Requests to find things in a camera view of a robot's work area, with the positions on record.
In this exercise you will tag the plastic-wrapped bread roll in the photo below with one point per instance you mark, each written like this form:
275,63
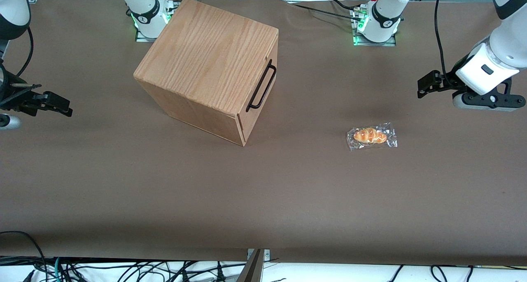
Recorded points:
369,136

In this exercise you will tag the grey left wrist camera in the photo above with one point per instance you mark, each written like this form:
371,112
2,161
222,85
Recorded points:
490,101

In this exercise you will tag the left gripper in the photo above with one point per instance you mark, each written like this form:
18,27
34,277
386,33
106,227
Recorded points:
452,80

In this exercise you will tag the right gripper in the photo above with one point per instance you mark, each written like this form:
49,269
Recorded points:
11,96

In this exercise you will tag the wooden drawer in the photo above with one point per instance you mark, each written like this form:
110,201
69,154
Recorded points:
264,70

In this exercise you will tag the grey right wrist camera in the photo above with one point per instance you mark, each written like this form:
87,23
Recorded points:
8,122

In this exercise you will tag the wooden drawer cabinet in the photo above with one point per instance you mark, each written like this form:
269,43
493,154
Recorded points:
206,55

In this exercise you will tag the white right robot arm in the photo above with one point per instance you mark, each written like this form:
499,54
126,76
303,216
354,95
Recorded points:
12,6

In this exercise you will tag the small metal bracket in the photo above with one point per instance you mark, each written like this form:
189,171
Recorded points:
266,255

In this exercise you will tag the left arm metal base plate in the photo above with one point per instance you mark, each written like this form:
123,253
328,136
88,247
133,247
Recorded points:
387,43

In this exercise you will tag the brown wooden post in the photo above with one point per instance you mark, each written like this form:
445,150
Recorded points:
252,269

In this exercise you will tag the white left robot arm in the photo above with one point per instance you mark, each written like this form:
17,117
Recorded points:
387,6

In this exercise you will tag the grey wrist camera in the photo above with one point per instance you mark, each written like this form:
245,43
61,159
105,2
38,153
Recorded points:
8,122
490,101

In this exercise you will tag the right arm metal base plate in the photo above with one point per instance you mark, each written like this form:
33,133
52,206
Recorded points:
142,38

